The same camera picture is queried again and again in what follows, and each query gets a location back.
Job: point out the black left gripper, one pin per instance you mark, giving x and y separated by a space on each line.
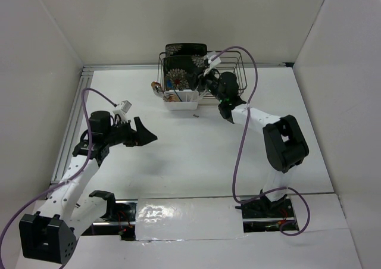
143 135

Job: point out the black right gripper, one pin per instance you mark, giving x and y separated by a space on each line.
203 78

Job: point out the iridescent blue fork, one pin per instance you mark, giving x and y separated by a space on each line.
169 85

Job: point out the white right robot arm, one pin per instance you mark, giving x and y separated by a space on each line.
284 142

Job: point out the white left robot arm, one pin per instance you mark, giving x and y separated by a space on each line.
51 234

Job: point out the black floral plate front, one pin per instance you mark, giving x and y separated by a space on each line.
180 71

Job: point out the black floral plate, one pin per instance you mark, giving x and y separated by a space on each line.
180 71
174 49

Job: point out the white plastic utensil caddy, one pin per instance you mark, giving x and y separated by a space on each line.
189 101

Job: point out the black floral plate rear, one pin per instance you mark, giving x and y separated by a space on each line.
174 49

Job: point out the wire dish rack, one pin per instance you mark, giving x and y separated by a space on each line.
231 61

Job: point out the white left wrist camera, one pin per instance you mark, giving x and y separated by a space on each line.
120 111

